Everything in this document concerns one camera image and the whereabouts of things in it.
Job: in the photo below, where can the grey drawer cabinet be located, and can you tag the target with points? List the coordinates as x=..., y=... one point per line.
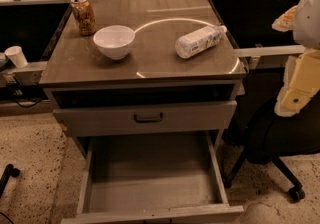
x=79, y=76

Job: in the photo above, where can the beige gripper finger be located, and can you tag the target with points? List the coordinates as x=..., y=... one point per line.
x=301, y=83
x=286, y=21

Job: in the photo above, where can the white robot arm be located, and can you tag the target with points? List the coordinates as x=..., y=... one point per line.
x=306, y=31

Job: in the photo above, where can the white paper cup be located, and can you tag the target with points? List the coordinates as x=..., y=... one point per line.
x=16, y=55

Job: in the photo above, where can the black office chair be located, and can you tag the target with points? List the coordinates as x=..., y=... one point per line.
x=266, y=137

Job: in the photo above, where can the orange patterned drink can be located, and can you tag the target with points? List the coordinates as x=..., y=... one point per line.
x=84, y=15

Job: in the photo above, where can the open grey middle drawer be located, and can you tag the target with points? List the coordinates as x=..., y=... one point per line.
x=170, y=178

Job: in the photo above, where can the clear plastic water bottle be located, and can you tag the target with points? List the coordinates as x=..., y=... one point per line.
x=198, y=41

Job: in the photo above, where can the closed grey upper drawer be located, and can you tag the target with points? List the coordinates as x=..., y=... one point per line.
x=180, y=117

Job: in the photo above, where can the black drawer handle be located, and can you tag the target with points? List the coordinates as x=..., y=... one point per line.
x=148, y=118

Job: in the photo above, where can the black caster wheel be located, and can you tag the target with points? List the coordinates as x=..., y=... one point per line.
x=9, y=171

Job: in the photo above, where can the white ceramic bowl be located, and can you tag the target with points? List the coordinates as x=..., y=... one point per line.
x=114, y=42

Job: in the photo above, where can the black power strip with cable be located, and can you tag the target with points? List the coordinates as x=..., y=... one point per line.
x=25, y=96

